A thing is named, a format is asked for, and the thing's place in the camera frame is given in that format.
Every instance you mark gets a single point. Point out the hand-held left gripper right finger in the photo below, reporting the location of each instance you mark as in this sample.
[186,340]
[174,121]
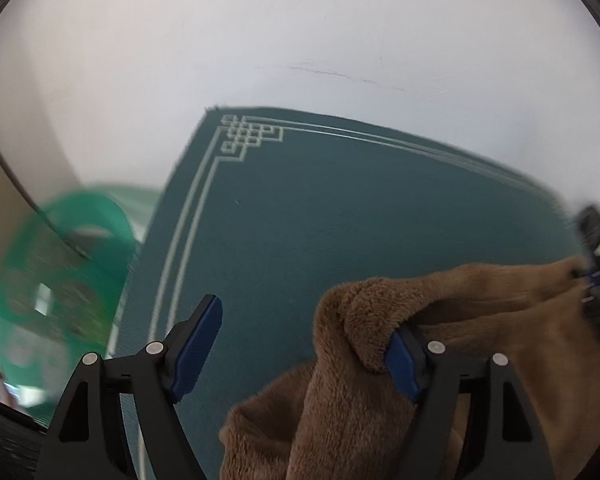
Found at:
[402,365]

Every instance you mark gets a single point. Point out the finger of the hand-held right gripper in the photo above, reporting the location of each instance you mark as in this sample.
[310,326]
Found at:
[590,277]
[592,230]

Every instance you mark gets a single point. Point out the green flower-print round panel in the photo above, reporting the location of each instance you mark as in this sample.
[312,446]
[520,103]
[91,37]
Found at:
[105,260]

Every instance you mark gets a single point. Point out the teal mat with white border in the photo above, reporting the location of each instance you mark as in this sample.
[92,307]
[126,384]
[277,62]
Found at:
[330,210]

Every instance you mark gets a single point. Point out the dark mesh seat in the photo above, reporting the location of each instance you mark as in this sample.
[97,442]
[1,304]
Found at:
[5,440]

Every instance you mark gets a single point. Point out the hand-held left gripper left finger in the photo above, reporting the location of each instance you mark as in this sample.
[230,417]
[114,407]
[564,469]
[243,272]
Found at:
[197,350]

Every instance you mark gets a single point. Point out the brown fleece garment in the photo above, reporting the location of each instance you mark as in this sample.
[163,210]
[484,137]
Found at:
[350,410]

